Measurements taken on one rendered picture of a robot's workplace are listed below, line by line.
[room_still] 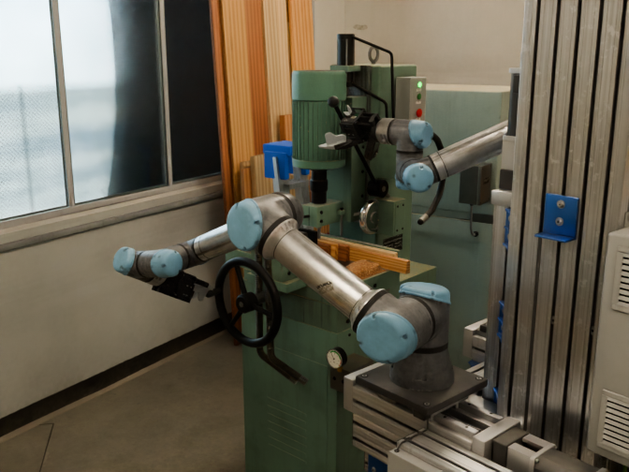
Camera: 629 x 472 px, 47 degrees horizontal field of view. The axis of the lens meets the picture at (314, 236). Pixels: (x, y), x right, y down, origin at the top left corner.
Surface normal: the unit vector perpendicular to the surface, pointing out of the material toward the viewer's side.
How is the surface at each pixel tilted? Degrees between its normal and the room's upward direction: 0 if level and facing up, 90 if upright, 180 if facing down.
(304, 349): 90
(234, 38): 87
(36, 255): 90
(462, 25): 90
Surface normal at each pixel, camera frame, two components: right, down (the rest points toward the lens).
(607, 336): -0.75, 0.17
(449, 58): -0.55, 0.21
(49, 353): 0.84, 0.14
